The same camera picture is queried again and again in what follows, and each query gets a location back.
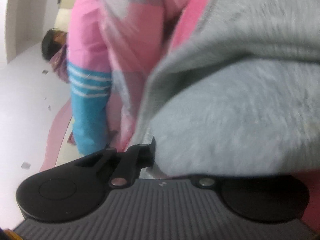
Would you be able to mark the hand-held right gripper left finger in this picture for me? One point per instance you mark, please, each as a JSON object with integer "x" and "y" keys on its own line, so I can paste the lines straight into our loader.
{"x": 142, "y": 155}

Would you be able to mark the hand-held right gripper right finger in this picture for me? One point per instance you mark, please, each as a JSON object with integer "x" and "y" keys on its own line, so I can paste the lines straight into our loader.
{"x": 205, "y": 183}

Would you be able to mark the grey pants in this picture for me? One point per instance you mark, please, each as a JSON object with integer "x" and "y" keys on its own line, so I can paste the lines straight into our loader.
{"x": 237, "y": 105}

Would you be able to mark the blue pink striped quilt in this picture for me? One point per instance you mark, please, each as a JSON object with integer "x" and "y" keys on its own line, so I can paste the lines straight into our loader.
{"x": 87, "y": 120}

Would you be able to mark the pink white headboard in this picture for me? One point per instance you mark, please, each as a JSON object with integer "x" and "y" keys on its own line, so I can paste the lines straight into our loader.
{"x": 57, "y": 130}

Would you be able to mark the pink grey floral duvet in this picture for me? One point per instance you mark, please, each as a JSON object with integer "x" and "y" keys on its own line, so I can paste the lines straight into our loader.
{"x": 100, "y": 30}

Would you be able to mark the pink floral blanket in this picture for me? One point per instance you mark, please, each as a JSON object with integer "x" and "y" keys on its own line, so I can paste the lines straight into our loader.
{"x": 195, "y": 17}

